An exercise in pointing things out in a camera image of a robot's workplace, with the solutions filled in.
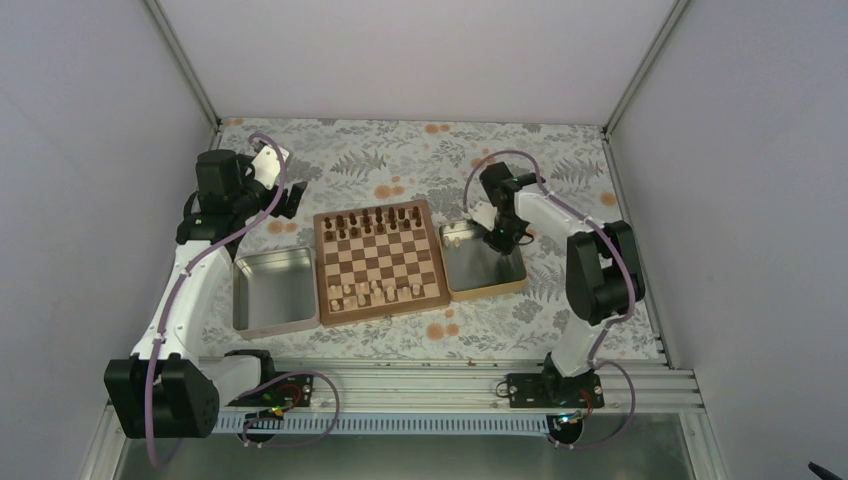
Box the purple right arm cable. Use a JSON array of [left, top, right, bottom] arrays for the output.
[[462, 149, 639, 452]]

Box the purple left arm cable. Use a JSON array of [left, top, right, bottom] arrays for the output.
[[144, 132, 290, 468]]

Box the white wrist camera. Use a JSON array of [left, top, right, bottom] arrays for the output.
[[251, 145, 281, 190], [468, 201, 498, 231]]

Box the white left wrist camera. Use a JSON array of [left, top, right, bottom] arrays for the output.
[[251, 145, 281, 190]]

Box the wooden chess board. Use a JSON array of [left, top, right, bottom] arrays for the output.
[[314, 200, 450, 328]]

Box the floral table mat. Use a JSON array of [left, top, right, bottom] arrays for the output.
[[219, 118, 620, 360]]

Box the aluminium mounting rail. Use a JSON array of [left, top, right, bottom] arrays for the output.
[[248, 360, 703, 437]]

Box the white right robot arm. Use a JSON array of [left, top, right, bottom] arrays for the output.
[[470, 162, 645, 409]]

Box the aluminium frame post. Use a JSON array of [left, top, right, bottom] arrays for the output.
[[141, 0, 221, 132]]

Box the silver empty tin box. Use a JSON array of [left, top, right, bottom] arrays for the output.
[[232, 247, 320, 340]]

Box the yellow tin box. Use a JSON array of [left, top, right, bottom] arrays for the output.
[[438, 220, 528, 302]]

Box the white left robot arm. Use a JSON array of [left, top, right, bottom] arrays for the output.
[[104, 141, 306, 439]]

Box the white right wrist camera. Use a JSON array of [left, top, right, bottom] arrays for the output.
[[468, 201, 498, 231]]

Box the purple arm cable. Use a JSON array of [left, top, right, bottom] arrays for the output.
[[462, 149, 639, 452], [144, 132, 290, 468]]

